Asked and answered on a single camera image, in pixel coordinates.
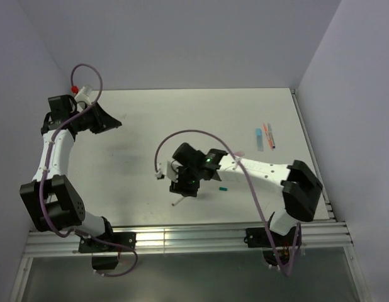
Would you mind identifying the purple cable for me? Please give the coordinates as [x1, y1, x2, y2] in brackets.
[153, 129, 303, 277]
[39, 63, 139, 278]

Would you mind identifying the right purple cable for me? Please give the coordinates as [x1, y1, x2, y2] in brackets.
[153, 129, 303, 277]

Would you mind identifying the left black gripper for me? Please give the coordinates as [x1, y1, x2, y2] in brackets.
[70, 102, 122, 135]

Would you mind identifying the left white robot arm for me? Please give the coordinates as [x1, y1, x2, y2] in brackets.
[20, 92, 121, 251]

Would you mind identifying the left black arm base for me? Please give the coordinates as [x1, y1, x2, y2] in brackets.
[78, 232, 136, 271]

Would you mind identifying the white thin pen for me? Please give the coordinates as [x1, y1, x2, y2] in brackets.
[171, 197, 186, 207]

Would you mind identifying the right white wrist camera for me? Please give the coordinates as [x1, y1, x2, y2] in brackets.
[155, 161, 178, 182]

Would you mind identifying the orange pen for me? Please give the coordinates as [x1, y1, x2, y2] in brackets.
[263, 123, 274, 150]

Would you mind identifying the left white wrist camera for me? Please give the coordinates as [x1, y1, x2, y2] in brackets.
[71, 85, 93, 105]

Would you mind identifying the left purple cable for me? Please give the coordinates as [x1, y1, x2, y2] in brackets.
[39, 63, 139, 278]

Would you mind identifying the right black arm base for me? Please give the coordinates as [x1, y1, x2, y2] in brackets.
[244, 226, 302, 252]

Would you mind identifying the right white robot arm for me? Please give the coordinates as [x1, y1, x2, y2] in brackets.
[159, 143, 322, 245]

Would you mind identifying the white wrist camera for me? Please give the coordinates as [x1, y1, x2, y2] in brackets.
[71, 85, 93, 105]
[155, 161, 178, 182]

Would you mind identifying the light blue highlighter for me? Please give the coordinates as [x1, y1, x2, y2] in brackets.
[255, 128, 264, 152]

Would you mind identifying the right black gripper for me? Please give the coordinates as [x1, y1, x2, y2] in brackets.
[170, 163, 201, 198]

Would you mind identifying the aluminium rail frame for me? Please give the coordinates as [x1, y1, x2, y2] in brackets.
[10, 88, 371, 301]

